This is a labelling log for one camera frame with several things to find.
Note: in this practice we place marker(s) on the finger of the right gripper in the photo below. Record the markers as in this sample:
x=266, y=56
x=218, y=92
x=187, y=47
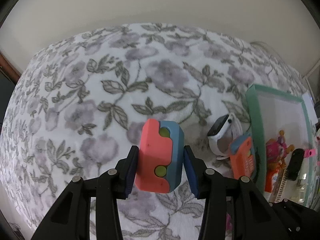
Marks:
x=297, y=221

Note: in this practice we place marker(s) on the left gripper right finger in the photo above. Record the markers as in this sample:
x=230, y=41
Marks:
x=252, y=216

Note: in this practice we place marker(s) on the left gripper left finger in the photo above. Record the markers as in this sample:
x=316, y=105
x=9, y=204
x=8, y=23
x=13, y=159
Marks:
x=68, y=218

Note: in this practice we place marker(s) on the pink blue toy block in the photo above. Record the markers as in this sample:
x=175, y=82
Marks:
x=160, y=157

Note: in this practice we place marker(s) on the gold black patterned bar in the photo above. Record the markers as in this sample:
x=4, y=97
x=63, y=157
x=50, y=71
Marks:
x=281, y=186

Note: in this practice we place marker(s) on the white tube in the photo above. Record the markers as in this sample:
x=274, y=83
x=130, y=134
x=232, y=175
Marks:
x=271, y=183

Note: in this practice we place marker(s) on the orange blue toy block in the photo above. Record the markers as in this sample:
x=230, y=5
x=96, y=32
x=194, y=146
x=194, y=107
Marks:
x=242, y=156

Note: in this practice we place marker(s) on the black toy car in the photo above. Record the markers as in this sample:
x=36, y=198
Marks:
x=295, y=164

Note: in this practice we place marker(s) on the pink smart watch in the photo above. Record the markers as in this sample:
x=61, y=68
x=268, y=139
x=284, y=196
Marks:
x=309, y=153

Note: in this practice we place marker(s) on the pink bear toy figure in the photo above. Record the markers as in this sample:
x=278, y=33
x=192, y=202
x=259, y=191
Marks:
x=277, y=150

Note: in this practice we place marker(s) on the white smart watch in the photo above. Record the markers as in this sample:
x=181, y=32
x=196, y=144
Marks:
x=225, y=129

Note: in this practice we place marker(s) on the green rimmed white tray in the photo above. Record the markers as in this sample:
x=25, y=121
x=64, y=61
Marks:
x=271, y=111

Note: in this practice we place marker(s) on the white power strip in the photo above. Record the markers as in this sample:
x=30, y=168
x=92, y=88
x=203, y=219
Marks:
x=310, y=107

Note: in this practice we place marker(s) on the floral grey white blanket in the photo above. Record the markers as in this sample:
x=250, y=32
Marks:
x=81, y=103

